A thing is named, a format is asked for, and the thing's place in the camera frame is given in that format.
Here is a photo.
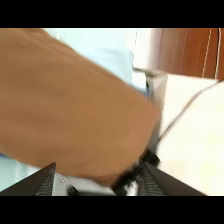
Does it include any black cable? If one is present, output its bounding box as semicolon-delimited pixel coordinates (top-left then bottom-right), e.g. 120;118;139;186
159;79;224;141

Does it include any brown garment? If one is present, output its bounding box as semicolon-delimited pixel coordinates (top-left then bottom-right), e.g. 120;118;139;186
0;28;162;186

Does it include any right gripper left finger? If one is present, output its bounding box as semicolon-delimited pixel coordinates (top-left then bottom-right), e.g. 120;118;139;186
0;162;57;197

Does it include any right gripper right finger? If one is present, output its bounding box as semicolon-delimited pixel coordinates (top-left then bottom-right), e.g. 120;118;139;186
136;162;206;197

